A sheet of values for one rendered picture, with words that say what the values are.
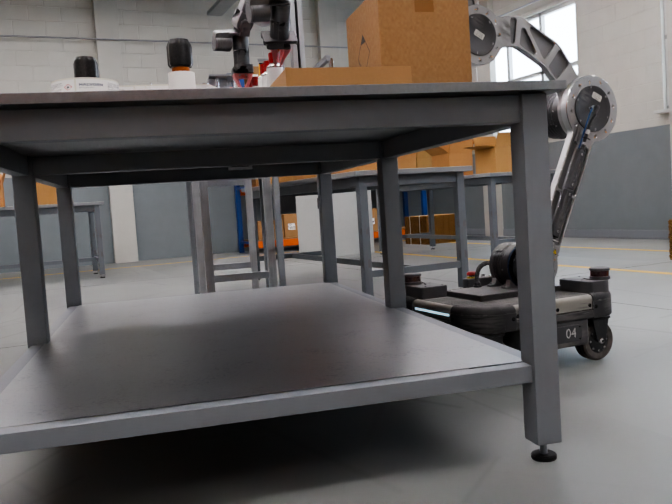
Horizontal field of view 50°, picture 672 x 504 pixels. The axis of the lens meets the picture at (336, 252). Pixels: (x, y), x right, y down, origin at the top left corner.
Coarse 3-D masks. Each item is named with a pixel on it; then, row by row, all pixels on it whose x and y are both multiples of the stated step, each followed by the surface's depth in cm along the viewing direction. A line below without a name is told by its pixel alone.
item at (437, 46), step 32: (384, 0) 174; (416, 0) 176; (448, 0) 178; (352, 32) 197; (384, 32) 175; (416, 32) 177; (448, 32) 179; (352, 64) 199; (384, 64) 175; (416, 64) 177; (448, 64) 179
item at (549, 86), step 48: (0, 96) 124; (48, 96) 126; (96, 96) 128; (144, 96) 130; (192, 96) 132; (240, 96) 134; (288, 96) 136; (336, 96) 140; (384, 96) 144; (432, 96) 149; (48, 144) 192; (96, 144) 200; (144, 144) 209; (192, 144) 218; (240, 144) 229; (288, 144) 240
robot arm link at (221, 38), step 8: (240, 24) 246; (248, 24) 246; (216, 32) 247; (224, 32) 247; (232, 32) 248; (240, 32) 247; (248, 32) 248; (216, 40) 247; (224, 40) 248; (216, 48) 248; (224, 48) 249
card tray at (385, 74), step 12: (288, 72) 139; (300, 72) 140; (312, 72) 140; (324, 72) 141; (336, 72) 141; (348, 72) 142; (360, 72) 143; (372, 72) 143; (384, 72) 144; (396, 72) 144; (408, 72) 145; (276, 84) 150; (288, 84) 139; (300, 84) 140; (312, 84) 140; (324, 84) 141; (336, 84) 142; (348, 84) 142; (360, 84) 143
